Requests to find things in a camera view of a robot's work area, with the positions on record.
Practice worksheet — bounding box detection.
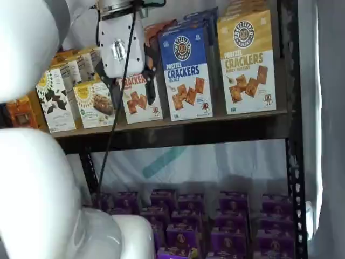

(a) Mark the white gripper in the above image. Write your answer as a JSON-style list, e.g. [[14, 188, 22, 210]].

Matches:
[[94, 12, 157, 110]]

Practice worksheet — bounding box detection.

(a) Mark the yellow white pretzel crackers box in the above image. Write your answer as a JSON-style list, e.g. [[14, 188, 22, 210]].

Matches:
[[217, 10, 277, 115], [223, 0, 271, 16]]

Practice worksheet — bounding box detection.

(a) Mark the orange white pretzel crackers box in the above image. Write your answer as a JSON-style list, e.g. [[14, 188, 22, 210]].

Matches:
[[144, 20, 176, 37], [118, 35, 164, 125]]

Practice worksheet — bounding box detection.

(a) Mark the yellow white snack bar box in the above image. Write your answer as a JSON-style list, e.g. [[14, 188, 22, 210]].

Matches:
[[73, 80, 117, 130], [88, 47, 102, 76], [76, 51, 93, 81]]

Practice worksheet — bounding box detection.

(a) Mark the blue white pretzel crackers box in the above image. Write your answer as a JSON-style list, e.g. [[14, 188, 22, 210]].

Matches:
[[168, 6, 218, 30], [158, 21, 216, 122]]

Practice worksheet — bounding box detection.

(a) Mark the white sunflower print snack box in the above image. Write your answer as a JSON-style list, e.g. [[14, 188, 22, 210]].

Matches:
[[51, 50, 81, 84], [36, 67, 77, 133]]

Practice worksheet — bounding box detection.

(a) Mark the brown wooden shelf board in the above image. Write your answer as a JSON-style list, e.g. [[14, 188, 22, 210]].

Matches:
[[50, 109, 289, 135]]

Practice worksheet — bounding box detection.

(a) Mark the orange snack box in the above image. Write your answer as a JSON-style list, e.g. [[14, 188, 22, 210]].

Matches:
[[5, 94, 38, 130]]

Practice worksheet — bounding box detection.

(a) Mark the purple macaroni box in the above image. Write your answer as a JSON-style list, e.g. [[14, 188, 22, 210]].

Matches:
[[257, 213, 294, 235], [165, 223, 202, 251], [170, 210, 202, 230], [157, 247, 202, 259], [177, 193, 205, 216], [261, 193, 293, 216], [150, 189, 177, 214], [253, 252, 296, 259], [139, 207, 165, 230], [211, 227, 248, 256], [113, 191, 140, 215], [93, 192, 116, 214], [206, 250, 245, 259], [150, 223, 167, 250], [215, 212, 248, 233], [255, 229, 296, 257], [219, 191, 249, 216]]

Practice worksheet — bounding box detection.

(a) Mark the white backdrop sheet teal print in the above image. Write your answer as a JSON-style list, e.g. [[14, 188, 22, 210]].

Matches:
[[60, 0, 289, 196]]

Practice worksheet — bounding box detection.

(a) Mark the black metal shelving rack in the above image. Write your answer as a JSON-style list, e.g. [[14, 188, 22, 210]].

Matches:
[[51, 0, 309, 259]]

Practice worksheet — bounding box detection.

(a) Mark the light grey fabric curtain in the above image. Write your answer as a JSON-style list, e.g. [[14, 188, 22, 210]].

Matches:
[[296, 0, 345, 259]]

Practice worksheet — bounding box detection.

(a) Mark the black cable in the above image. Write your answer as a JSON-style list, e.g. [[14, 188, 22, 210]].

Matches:
[[95, 0, 141, 208]]

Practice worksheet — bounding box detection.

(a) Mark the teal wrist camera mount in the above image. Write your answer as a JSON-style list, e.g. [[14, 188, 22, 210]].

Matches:
[[133, 0, 167, 18]]

